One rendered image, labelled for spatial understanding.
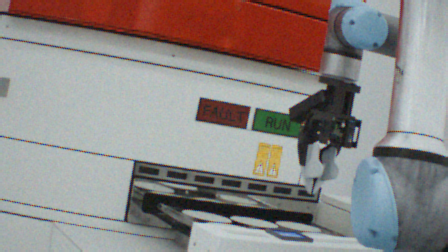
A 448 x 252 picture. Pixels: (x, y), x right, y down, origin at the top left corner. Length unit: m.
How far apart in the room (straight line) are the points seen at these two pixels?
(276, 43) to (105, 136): 0.40
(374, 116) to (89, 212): 2.27
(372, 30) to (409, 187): 0.47
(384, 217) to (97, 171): 0.89
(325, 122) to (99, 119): 0.47
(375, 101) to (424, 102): 2.81
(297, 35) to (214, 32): 0.19
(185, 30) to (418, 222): 0.87
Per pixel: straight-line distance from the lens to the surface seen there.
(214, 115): 1.96
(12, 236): 1.87
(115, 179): 1.91
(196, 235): 1.37
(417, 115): 1.17
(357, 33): 1.55
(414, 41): 1.19
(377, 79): 3.98
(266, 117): 2.02
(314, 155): 1.69
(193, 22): 1.87
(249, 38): 1.93
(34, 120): 1.83
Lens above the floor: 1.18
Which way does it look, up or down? 3 degrees down
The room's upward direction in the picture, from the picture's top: 12 degrees clockwise
